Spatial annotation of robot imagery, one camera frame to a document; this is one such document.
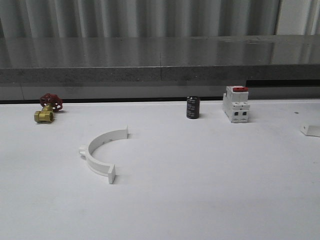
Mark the white circuit breaker red switch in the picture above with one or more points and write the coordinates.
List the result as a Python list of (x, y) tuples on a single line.
[(235, 103)]

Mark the grey stone counter ledge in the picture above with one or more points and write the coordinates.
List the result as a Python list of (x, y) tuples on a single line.
[(128, 68)]

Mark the brass valve red handwheel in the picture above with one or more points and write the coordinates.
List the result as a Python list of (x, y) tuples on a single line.
[(50, 103)]

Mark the white half pipe clamp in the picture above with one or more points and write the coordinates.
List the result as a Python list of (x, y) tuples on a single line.
[(310, 130), (99, 167)]

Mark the black cylindrical capacitor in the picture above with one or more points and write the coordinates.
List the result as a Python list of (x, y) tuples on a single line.
[(193, 107)]

